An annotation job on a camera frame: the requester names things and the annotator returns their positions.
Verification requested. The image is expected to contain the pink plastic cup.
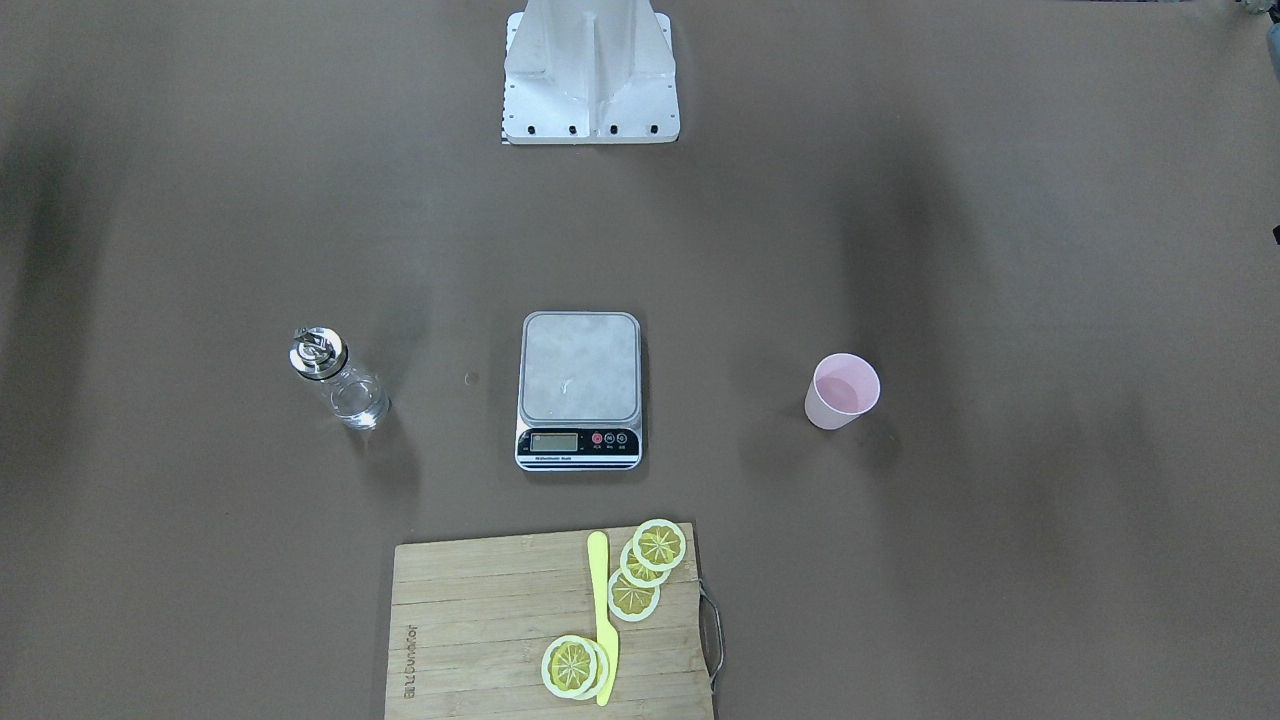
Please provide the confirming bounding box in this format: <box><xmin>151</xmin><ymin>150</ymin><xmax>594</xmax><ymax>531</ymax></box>
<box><xmin>804</xmin><ymin>354</ymin><xmax>882</xmax><ymax>430</ymax></box>

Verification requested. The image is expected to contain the glass sauce bottle metal cap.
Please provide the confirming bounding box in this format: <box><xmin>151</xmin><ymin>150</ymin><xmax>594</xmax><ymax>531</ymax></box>
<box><xmin>288</xmin><ymin>325</ymin><xmax>390</xmax><ymax>430</ymax></box>

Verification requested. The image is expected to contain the silver digital kitchen scale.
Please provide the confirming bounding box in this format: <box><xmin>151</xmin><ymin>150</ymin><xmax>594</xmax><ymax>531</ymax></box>
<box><xmin>513</xmin><ymin>311</ymin><xmax>644</xmax><ymax>471</ymax></box>

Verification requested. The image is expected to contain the lemon slice middle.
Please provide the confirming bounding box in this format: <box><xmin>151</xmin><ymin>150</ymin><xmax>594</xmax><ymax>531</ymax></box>
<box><xmin>620</xmin><ymin>541</ymin><xmax>671</xmax><ymax>589</ymax></box>

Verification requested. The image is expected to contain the yellow plastic knife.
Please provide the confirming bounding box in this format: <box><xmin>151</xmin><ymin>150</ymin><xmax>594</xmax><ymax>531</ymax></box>
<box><xmin>588</xmin><ymin>530</ymin><xmax>620</xmax><ymax>707</ymax></box>

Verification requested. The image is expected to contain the wooden cutting board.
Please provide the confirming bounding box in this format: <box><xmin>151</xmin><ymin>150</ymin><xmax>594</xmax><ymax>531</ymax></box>
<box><xmin>384</xmin><ymin>530</ymin><xmax>717</xmax><ymax>719</ymax></box>

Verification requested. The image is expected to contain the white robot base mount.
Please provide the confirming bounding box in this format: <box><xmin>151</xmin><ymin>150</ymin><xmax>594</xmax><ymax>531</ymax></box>
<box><xmin>500</xmin><ymin>1</ymin><xmax>681</xmax><ymax>146</ymax></box>

